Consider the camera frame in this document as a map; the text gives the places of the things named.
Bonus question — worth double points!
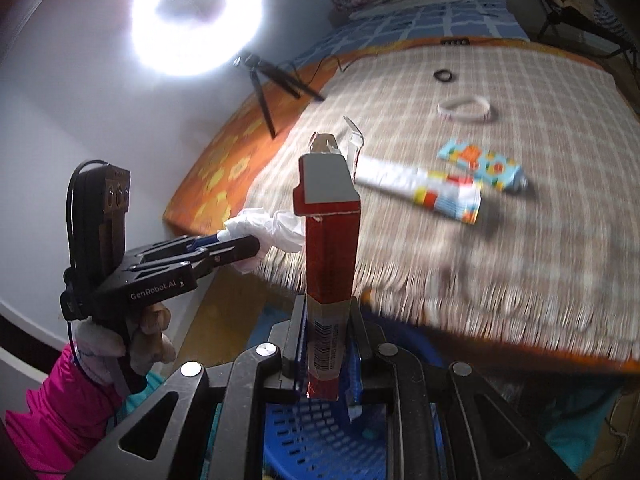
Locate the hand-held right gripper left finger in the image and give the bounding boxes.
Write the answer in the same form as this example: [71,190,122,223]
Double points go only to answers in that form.
[65,295,308,480]

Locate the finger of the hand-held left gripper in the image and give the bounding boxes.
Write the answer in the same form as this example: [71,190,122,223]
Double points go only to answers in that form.
[122,232,223,268]
[190,237,262,286]

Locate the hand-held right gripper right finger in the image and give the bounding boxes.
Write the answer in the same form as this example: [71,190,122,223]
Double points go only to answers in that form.
[347,297,576,480]

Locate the white plastic bag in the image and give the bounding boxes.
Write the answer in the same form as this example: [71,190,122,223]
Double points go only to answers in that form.
[222,207,306,276]

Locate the blue plastic basket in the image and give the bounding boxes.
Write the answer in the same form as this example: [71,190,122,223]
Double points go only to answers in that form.
[260,310,446,480]

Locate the red cardboard box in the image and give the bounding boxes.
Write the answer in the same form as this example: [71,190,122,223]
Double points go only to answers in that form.
[292,131,362,403]

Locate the person's left hand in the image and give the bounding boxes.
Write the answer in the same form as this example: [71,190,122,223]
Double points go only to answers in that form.
[75,302,177,396]

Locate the orange floral sheet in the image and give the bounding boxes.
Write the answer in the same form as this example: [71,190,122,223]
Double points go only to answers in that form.
[164,40,640,376]

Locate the black tripod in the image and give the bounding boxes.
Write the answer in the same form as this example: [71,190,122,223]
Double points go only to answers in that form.
[234,54,326,140]

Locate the beige plaid blanket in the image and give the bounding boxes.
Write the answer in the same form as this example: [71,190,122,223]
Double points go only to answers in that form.
[245,42,633,348]

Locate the colourful toothpaste box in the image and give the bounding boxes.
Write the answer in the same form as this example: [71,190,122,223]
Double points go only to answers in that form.
[342,116,483,224]

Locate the teal cloth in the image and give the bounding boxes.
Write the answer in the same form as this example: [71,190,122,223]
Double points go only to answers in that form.
[540,390,626,461]

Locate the colourful toothpaste tube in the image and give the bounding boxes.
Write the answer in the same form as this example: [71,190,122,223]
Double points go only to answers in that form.
[437,141,530,193]

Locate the white wristband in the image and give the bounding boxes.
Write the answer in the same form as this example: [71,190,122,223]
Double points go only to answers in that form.
[437,95,498,123]

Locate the blue checkered bedsheet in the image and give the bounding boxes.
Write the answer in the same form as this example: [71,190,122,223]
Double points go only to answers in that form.
[292,0,531,66]

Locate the black folding chair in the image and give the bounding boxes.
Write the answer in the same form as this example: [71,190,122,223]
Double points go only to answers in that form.
[530,0,640,58]

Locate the striped cloth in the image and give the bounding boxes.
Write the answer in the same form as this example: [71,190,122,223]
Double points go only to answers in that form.
[592,0,638,48]

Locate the ring light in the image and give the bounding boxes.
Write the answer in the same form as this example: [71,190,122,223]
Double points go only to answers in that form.
[131,0,266,78]

